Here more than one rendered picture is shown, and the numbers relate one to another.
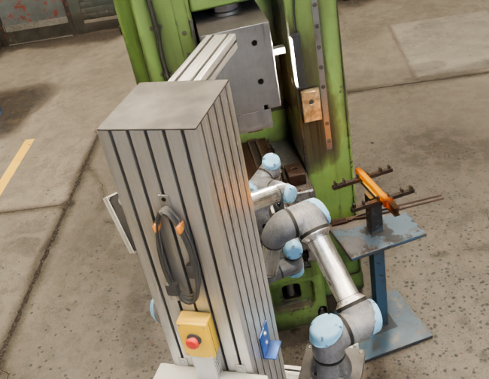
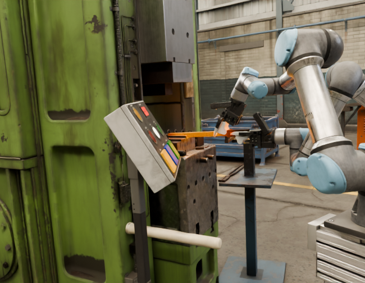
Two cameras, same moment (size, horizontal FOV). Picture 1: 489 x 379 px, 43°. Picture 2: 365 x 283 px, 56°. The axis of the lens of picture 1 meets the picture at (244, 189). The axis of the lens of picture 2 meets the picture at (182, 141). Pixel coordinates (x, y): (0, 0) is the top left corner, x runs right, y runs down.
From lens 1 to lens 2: 261 cm
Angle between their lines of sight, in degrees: 59
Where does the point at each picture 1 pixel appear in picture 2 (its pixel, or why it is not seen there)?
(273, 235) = (357, 76)
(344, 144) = (198, 125)
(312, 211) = not seen: hidden behind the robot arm
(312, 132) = (187, 109)
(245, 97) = (181, 45)
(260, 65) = (187, 19)
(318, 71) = not seen: hidden behind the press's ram
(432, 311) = (263, 255)
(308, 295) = (205, 270)
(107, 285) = not seen: outside the picture
